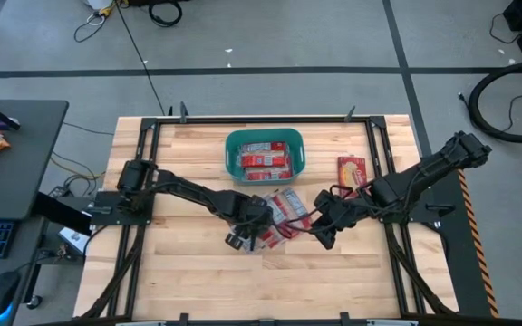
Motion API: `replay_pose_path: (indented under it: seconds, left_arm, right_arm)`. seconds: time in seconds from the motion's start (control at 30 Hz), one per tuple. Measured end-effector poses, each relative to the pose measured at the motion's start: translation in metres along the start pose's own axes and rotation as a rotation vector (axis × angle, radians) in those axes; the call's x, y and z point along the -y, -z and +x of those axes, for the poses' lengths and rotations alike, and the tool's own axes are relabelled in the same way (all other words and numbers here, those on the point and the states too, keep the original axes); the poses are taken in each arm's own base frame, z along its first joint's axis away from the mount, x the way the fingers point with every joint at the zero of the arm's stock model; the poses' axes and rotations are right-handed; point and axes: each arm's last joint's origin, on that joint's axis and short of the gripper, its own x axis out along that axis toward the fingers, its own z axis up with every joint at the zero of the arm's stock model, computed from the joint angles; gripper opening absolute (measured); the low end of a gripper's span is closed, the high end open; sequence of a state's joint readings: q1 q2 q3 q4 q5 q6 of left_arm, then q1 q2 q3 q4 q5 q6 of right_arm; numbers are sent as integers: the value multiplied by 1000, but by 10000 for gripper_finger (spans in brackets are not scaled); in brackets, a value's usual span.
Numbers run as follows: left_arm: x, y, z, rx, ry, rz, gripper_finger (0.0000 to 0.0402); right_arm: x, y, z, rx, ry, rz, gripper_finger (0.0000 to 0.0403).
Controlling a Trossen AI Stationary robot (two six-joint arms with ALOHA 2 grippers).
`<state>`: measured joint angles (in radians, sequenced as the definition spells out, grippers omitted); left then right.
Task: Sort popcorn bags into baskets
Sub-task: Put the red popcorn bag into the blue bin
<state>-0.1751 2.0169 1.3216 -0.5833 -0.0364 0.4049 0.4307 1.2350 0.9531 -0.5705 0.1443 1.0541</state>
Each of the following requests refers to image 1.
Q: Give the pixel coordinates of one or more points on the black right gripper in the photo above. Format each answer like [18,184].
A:
[333,210]

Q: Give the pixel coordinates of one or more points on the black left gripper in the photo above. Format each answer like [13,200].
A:
[252,215]

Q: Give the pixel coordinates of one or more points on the red grey popcorn bag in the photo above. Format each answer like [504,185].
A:
[298,206]
[267,237]
[263,159]
[267,173]
[280,213]

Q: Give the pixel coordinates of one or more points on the teal plastic basket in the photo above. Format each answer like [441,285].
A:
[233,156]

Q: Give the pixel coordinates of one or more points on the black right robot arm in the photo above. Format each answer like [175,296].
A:
[424,172]

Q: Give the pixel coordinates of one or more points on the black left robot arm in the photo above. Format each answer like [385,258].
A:
[184,185]

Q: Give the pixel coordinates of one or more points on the flat red yellow popcorn package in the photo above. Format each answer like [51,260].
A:
[351,174]

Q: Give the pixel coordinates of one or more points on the black platform with hazard stripe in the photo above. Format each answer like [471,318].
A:
[460,253]

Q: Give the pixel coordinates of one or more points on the white power adapter box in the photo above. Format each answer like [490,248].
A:
[74,238]

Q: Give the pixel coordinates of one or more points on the black controller box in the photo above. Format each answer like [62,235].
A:
[64,215]

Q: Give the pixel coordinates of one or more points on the black desk caster wheel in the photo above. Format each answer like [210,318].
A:
[34,301]

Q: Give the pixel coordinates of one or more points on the black desk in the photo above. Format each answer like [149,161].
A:
[25,158]

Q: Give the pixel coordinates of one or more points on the white floor device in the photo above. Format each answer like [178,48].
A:
[99,4]

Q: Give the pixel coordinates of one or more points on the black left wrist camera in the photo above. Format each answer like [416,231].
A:
[234,241]

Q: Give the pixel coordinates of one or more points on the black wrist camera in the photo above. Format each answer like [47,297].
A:
[234,241]
[327,241]

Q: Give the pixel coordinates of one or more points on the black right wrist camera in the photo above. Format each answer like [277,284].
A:
[327,241]

